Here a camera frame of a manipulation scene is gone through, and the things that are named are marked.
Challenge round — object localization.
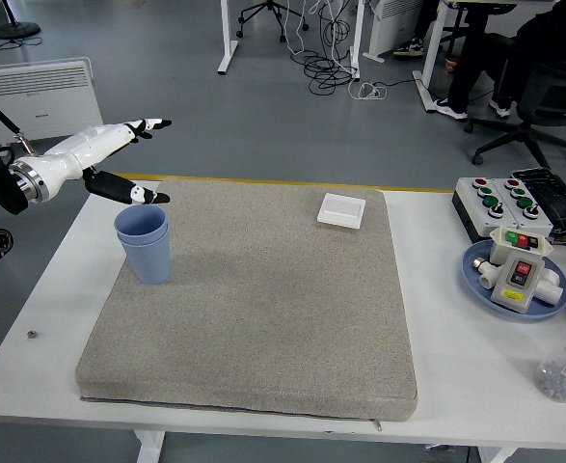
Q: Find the white pipe fitting metal end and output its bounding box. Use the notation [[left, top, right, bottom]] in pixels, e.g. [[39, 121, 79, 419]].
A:
[[470, 257, 500, 290]]

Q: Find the black tool case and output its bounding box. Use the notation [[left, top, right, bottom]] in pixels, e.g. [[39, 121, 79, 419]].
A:
[[510, 166, 566, 237]]

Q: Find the clear screw bottle red cap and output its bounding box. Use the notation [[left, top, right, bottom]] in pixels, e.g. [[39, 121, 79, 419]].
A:
[[532, 312, 566, 403]]

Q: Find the white table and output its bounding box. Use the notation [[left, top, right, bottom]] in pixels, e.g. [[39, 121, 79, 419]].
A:
[[0, 179, 566, 463]]

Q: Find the black chair wheel base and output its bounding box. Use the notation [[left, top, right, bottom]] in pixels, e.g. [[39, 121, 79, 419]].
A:
[[236, 0, 310, 43]]

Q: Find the white wall switch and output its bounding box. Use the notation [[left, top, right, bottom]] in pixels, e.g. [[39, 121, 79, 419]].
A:
[[316, 193, 366, 230]]

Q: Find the blue ribbed plastic cup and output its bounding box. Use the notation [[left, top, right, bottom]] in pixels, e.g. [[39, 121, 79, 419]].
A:
[[117, 221, 173, 285], [114, 205, 170, 243]]

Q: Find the white desk leg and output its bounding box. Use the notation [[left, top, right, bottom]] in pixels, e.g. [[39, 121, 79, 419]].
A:
[[347, 0, 365, 81], [216, 0, 239, 75]]

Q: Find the grey-brown cushion mat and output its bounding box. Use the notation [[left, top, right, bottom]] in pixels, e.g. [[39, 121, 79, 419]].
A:
[[74, 179, 418, 424]]

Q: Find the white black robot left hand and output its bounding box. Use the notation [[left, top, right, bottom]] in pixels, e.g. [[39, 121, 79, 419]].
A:
[[40, 117, 173, 206]]

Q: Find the white pipe tee fitting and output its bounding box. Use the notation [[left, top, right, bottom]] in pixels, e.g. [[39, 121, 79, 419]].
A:
[[532, 267, 566, 308]]

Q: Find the blue plate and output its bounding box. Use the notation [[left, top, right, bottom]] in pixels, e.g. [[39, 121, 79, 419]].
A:
[[461, 239, 566, 320]]

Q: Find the white heater with feet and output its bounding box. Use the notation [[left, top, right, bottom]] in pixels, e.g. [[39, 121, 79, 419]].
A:
[[362, 0, 427, 65]]

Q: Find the person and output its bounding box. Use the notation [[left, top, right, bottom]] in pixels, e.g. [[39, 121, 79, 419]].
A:
[[392, 0, 442, 60], [434, 0, 566, 121]]

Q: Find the thin black stand cable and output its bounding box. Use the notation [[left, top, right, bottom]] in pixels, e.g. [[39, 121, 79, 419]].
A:
[[0, 38, 42, 52]]

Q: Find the grey red-black button switch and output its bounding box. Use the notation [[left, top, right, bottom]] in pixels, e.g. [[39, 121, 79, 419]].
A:
[[489, 253, 547, 310]]

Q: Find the black coiled floor cable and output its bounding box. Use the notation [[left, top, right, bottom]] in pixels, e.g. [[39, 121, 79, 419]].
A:
[[304, 0, 417, 96]]

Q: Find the beige green-red button switch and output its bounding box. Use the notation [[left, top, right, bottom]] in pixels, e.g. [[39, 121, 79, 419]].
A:
[[485, 226, 553, 264]]

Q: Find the black round floor stand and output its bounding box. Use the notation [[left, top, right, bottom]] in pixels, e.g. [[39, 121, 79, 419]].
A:
[[0, 0, 41, 41]]

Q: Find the white floor cable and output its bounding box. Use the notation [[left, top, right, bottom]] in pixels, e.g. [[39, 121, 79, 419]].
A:
[[281, 0, 323, 58]]

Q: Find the white push-button control box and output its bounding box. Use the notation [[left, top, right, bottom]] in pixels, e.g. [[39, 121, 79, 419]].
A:
[[450, 177, 521, 244], [489, 177, 554, 238]]

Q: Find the black office chair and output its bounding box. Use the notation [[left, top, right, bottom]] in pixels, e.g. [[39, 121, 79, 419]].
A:
[[463, 33, 566, 168]]

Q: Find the white electric panel heater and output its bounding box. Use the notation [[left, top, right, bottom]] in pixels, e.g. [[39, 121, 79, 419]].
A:
[[0, 57, 105, 147]]

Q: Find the white desk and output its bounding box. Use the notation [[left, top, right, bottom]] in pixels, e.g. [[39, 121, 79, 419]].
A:
[[411, 0, 553, 114]]

